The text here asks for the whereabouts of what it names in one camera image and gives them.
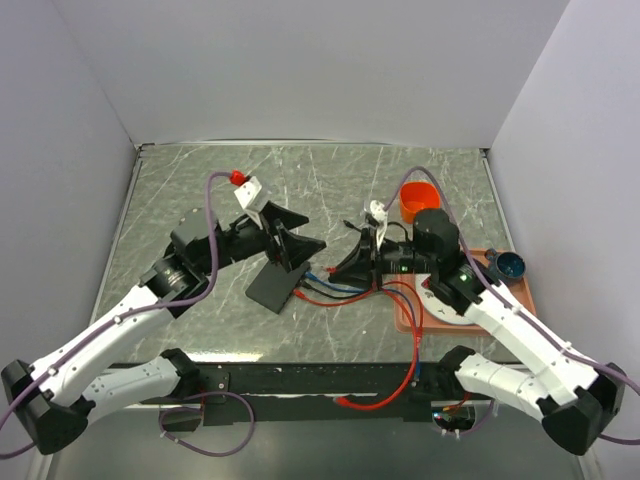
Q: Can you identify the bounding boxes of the white strawberry plate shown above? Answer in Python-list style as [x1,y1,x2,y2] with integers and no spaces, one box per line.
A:
[414,274,472,327]

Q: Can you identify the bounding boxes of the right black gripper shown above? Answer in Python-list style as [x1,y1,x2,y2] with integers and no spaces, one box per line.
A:
[329,226,436,290]

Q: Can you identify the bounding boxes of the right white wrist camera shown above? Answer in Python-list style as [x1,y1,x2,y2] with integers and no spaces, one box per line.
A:
[365,200,388,249]

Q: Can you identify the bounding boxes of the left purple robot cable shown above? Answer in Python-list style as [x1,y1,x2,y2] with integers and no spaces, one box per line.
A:
[0,170,256,460]

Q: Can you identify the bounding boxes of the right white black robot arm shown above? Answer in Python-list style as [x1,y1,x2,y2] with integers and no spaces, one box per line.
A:
[329,208,624,455]

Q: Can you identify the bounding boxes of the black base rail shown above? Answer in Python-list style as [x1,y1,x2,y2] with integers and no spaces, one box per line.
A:
[189,362,464,422]

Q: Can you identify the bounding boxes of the salmon pink tray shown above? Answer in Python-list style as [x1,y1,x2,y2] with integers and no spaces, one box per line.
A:
[394,245,541,335]

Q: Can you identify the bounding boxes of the blue ceramic mug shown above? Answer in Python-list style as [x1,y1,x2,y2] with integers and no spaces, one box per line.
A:
[484,248,526,286]

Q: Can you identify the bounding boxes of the black network switch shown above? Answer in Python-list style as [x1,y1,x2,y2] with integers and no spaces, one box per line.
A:
[245,261,311,314]

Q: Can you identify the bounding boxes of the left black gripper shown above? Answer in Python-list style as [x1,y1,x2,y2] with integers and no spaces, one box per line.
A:
[199,200,326,275]

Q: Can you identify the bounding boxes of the black ethernet cable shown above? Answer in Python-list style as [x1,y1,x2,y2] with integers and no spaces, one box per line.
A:
[299,219,416,304]

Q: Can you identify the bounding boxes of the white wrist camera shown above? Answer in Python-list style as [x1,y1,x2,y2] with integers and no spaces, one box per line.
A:
[365,200,388,249]
[229,170,268,227]

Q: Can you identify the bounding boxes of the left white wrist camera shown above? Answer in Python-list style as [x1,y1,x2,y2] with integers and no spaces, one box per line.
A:
[229,170,268,227]

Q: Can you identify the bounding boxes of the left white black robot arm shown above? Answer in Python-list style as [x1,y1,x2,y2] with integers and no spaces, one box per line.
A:
[1,202,326,455]

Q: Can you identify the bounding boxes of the orange plastic cup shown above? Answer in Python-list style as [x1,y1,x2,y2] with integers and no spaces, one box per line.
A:
[398,181,441,224]

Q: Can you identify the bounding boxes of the blue ethernet cable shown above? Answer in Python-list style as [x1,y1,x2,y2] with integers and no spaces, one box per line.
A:
[304,272,422,381]

